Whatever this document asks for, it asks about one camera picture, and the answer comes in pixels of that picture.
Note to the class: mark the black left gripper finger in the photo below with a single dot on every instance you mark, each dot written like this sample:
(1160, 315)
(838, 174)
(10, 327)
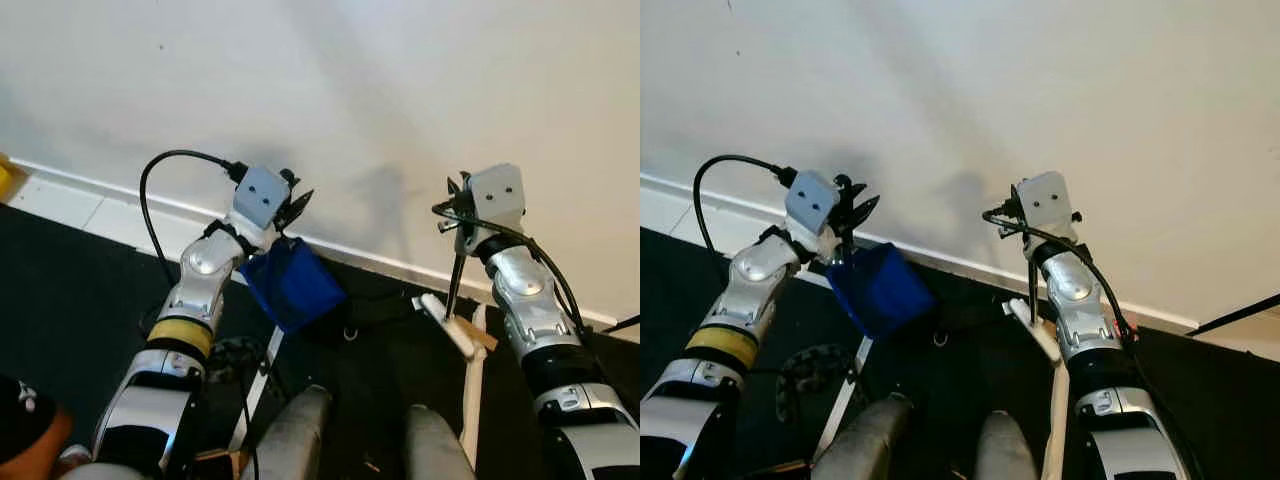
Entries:
(301, 207)
(865, 215)
(850, 188)
(291, 179)

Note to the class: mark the blue plastic dustpan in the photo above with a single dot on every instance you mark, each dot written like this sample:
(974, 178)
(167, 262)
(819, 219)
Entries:
(295, 285)
(880, 290)

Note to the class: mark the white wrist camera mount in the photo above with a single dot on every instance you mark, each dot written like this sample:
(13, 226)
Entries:
(810, 200)
(258, 195)
(1047, 200)
(497, 195)

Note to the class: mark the person in black cap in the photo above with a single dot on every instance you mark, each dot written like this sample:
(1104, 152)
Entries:
(25, 415)

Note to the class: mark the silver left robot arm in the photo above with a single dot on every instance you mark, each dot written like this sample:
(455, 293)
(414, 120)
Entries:
(755, 270)
(200, 265)

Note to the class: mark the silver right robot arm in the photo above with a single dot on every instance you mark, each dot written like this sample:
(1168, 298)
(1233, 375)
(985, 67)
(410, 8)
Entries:
(1075, 290)
(525, 290)

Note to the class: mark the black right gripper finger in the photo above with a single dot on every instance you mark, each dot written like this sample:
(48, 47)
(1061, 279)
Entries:
(460, 188)
(452, 222)
(1004, 222)
(1012, 198)

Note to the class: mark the thin black rod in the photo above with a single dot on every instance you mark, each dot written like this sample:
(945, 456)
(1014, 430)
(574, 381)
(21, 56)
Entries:
(1240, 313)
(625, 322)

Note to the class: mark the yellow object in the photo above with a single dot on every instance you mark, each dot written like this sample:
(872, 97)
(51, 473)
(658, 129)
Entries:
(6, 178)

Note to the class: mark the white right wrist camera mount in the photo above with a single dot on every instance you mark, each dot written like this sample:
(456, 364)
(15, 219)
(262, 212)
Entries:
(1047, 200)
(497, 195)

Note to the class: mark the grey left robot leg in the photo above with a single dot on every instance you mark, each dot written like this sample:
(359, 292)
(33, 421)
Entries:
(865, 445)
(290, 440)

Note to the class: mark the grey right robot leg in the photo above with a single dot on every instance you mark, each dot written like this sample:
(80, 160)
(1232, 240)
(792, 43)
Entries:
(1005, 450)
(435, 450)

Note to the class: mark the black perforated sandal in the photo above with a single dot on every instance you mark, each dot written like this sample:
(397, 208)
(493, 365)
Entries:
(805, 375)
(235, 355)

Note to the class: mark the black floor mat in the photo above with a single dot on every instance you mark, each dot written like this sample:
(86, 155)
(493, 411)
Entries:
(1220, 400)
(80, 300)

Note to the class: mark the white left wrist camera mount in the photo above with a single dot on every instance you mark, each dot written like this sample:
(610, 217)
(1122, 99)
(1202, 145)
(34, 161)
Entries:
(258, 195)
(810, 200)

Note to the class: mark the grey robot leg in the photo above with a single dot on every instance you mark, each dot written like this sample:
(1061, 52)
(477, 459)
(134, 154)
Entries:
(865, 445)
(1005, 450)
(290, 440)
(435, 450)

